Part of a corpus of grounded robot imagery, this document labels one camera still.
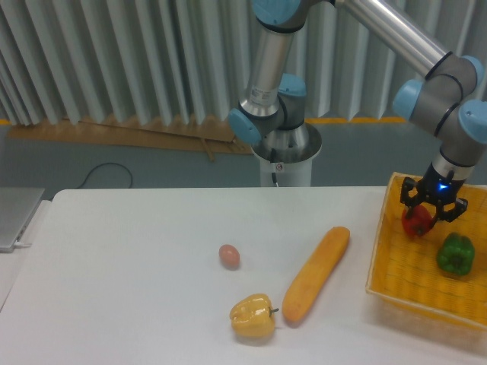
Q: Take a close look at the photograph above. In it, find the red bell pepper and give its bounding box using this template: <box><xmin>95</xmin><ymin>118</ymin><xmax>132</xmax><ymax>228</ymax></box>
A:
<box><xmin>401</xmin><ymin>205</ymin><xmax>434</xmax><ymax>237</ymax></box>

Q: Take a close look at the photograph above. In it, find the long orange bread loaf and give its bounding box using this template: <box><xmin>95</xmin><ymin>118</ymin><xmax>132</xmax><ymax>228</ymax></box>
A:
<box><xmin>281</xmin><ymin>227</ymin><xmax>350</xmax><ymax>324</ymax></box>

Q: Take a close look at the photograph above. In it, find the yellow woven basket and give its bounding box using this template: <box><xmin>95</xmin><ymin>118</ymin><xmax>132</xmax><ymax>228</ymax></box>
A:
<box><xmin>366</xmin><ymin>173</ymin><xmax>486</xmax><ymax>330</ymax></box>

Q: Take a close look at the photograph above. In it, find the yellow bell pepper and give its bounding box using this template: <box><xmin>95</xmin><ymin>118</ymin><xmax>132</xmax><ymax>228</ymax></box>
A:
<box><xmin>229</xmin><ymin>294</ymin><xmax>279</xmax><ymax>338</ymax></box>

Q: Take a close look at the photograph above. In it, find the brown egg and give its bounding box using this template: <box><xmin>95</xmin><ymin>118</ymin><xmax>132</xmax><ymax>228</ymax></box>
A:
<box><xmin>218</xmin><ymin>244</ymin><xmax>240</xmax><ymax>267</ymax></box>

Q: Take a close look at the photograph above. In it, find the silver laptop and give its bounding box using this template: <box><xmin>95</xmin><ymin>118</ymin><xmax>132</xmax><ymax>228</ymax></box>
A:
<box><xmin>1</xmin><ymin>187</ymin><xmax>45</xmax><ymax>253</ymax></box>

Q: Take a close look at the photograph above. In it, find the green bell pepper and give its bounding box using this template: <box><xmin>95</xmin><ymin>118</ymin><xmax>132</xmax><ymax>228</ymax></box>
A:
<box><xmin>436</xmin><ymin>232</ymin><xmax>476</xmax><ymax>276</ymax></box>

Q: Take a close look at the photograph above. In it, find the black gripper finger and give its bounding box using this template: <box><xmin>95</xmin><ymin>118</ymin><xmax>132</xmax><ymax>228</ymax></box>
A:
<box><xmin>427</xmin><ymin>198</ymin><xmax>468</xmax><ymax>230</ymax></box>
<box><xmin>399</xmin><ymin>176</ymin><xmax>419</xmax><ymax>218</ymax></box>

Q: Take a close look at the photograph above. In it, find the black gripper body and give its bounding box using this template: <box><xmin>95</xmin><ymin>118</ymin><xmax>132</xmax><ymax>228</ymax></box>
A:
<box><xmin>415</xmin><ymin>163</ymin><xmax>464</xmax><ymax>206</ymax></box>

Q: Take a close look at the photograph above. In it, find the brown cardboard sheet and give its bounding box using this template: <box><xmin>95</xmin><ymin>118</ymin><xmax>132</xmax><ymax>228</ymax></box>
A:
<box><xmin>8</xmin><ymin>114</ymin><xmax>252</xmax><ymax>161</ymax></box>

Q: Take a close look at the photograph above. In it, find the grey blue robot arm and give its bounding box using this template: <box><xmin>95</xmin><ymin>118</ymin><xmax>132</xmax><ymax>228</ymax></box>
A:
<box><xmin>228</xmin><ymin>1</ymin><xmax>486</xmax><ymax>236</ymax></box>

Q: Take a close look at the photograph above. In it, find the black floor cable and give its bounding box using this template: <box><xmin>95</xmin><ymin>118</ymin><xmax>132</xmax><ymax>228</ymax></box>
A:
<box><xmin>74</xmin><ymin>162</ymin><xmax>134</xmax><ymax>189</ymax></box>

